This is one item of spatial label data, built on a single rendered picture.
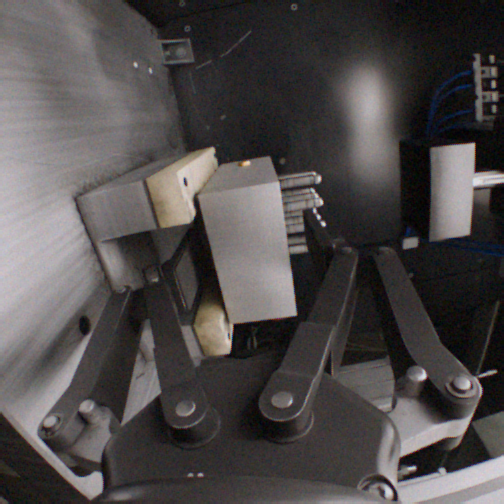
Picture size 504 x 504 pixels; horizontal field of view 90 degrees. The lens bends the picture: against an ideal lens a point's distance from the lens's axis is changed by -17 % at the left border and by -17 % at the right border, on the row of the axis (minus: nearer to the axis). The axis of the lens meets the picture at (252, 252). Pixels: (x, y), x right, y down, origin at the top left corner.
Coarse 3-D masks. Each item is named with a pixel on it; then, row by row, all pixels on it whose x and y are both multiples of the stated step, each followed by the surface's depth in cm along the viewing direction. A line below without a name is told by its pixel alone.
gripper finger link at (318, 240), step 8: (304, 216) 21; (312, 216) 20; (304, 224) 22; (312, 224) 19; (320, 224) 19; (312, 232) 18; (320, 232) 18; (312, 240) 19; (320, 240) 17; (328, 240) 16; (312, 248) 19; (320, 248) 16; (328, 248) 16; (312, 256) 20; (320, 256) 16; (328, 256) 16; (320, 264) 17; (328, 264) 16; (320, 272) 17; (320, 280) 18
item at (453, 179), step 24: (408, 144) 25; (432, 144) 23; (456, 144) 22; (408, 168) 28; (432, 168) 22; (456, 168) 22; (408, 192) 29; (432, 192) 23; (456, 192) 23; (408, 216) 30; (432, 216) 24; (456, 216) 24; (432, 240) 25
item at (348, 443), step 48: (240, 384) 9; (336, 384) 8; (144, 432) 8; (240, 432) 7; (336, 432) 7; (384, 432) 7; (144, 480) 4; (192, 480) 4; (240, 480) 4; (288, 480) 4; (336, 480) 6; (384, 480) 6
